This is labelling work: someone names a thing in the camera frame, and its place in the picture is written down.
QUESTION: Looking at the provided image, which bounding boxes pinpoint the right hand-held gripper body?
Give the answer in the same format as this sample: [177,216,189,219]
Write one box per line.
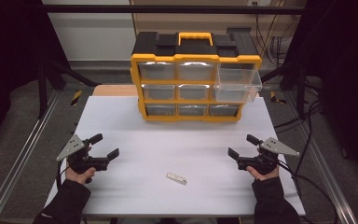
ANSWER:
[236,136,301,175]

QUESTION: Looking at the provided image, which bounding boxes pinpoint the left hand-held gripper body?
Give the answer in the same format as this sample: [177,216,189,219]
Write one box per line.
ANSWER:
[56,133,110,175]

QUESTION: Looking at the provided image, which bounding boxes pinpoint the large clear plastic drawer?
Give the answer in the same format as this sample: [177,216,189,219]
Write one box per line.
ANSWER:
[213,63,264,105]

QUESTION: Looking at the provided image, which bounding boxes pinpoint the small white rectangular stick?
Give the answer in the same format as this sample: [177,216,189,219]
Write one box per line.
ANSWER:
[166,173,188,186]

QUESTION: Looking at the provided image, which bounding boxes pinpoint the person's right hand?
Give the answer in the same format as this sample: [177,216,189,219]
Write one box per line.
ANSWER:
[245,166,280,182]

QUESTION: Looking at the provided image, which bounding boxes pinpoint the person's left hand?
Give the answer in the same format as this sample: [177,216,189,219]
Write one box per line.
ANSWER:
[64,167,97,185]

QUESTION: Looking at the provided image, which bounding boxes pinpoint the yellow black tape strip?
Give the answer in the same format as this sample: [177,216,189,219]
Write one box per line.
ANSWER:
[70,90,83,106]
[269,91,287,105]

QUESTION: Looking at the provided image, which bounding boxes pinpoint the black metal stand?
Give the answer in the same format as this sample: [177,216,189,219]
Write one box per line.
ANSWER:
[36,59,102,119]
[260,59,309,119]

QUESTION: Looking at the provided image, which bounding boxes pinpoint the set of small clear drawers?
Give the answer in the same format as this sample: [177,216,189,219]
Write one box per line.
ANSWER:
[137,61,241,118]

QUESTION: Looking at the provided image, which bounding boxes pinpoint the yellow black drawer organizer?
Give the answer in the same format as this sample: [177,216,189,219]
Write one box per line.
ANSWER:
[130,29,263,123]

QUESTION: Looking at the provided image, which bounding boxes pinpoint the dark curtain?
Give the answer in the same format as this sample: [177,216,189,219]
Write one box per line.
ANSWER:
[0,0,69,157]
[292,0,358,188]

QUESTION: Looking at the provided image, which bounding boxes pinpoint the black horizontal bar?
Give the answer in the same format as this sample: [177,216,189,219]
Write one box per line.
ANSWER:
[41,4,307,15]

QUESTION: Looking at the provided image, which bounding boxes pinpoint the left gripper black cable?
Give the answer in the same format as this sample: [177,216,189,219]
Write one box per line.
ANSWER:
[55,160,71,190]

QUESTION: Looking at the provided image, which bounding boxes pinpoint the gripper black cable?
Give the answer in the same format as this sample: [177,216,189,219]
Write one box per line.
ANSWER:
[274,160,339,224]
[55,160,71,190]

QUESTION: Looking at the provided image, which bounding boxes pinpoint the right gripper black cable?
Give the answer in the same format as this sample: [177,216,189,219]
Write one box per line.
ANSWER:
[274,160,339,224]

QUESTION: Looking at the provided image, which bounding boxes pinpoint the black floor cables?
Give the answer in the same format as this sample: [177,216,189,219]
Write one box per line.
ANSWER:
[273,99,324,175]

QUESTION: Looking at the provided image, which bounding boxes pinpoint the aluminium frame rail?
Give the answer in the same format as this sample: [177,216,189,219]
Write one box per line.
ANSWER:
[283,92,358,224]
[0,91,60,224]

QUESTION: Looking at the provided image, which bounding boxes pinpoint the hanging wall cables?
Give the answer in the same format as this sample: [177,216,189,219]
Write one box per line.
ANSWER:
[255,13,293,66]

